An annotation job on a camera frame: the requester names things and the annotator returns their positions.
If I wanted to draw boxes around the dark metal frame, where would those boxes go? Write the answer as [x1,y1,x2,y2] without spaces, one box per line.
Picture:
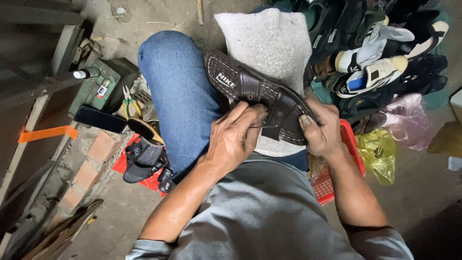
[0,0,95,221]

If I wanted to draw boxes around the white fluffy towel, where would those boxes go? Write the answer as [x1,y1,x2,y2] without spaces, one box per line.
[214,8,313,158]

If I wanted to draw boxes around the green metal box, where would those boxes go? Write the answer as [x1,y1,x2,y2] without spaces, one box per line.
[68,58,140,117]

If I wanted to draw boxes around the wooden shoe brush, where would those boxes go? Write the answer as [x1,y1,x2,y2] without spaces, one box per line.
[127,117,165,146]

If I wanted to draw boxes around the person's right hand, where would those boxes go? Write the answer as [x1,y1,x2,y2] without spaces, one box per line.
[299,98,351,159]

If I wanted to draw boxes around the person's grey shirt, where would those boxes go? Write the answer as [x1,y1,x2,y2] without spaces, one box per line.
[126,152,415,260]

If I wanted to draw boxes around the dark bottle with white cap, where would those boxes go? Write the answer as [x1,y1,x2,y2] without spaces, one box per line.
[73,67,101,79]

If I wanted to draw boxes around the brown leather stitched sandal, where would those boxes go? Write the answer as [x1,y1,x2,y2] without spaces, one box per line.
[204,50,319,146]

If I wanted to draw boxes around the red plastic basket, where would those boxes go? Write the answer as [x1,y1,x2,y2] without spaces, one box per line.
[310,119,366,206]

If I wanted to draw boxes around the row of red bricks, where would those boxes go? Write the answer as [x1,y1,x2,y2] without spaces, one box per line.
[45,129,125,226]

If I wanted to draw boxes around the black strappy sandal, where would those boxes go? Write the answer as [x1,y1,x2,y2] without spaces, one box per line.
[157,162,177,193]

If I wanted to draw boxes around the person's left hand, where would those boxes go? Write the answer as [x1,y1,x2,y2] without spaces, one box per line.
[203,101,270,178]

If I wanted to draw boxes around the pink plastic bag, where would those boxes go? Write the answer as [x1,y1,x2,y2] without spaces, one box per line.
[381,93,434,151]

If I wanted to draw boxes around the person's blue jeans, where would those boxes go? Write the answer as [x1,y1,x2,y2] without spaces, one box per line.
[137,4,311,183]

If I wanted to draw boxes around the heap of assorted shoes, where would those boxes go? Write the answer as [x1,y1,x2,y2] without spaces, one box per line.
[269,0,450,135]

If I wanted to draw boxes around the yellow plastic bag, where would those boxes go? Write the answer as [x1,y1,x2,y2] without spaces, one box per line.
[355,128,398,186]

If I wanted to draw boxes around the black smartphone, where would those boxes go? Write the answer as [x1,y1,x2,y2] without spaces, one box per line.
[73,105,128,134]

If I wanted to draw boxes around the red plastic sheet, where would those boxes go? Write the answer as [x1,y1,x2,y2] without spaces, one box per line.
[111,133,169,198]

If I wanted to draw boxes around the brown wooden planks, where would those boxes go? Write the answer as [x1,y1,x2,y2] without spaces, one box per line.
[21,199,105,260]

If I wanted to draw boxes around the orange tape strip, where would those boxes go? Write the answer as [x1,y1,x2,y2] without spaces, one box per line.
[18,125,79,144]

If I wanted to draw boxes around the pliers with yellow-green handles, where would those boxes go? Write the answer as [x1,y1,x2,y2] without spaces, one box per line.
[122,85,143,120]

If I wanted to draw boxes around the black studded sandal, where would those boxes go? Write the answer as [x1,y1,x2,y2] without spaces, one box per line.
[123,136,169,184]

